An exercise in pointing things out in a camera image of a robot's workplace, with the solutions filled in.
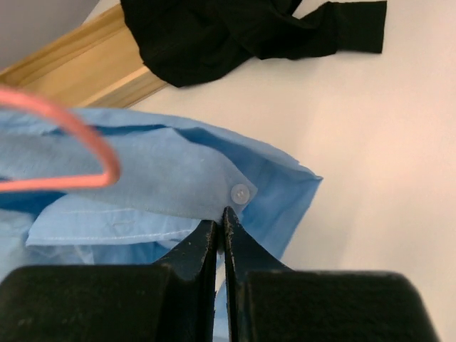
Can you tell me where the light blue shirt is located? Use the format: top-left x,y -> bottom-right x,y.
1,109 -> 321,341

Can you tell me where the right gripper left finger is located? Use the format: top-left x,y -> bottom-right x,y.
1,221 -> 217,341

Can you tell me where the wooden clothes rack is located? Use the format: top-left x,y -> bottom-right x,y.
1,4 -> 167,108

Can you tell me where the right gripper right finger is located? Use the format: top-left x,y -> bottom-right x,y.
223,208 -> 438,342

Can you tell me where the pink wire hanger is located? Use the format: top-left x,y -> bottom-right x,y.
1,87 -> 122,193

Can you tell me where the black button shirt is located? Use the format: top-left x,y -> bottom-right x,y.
121,0 -> 387,88

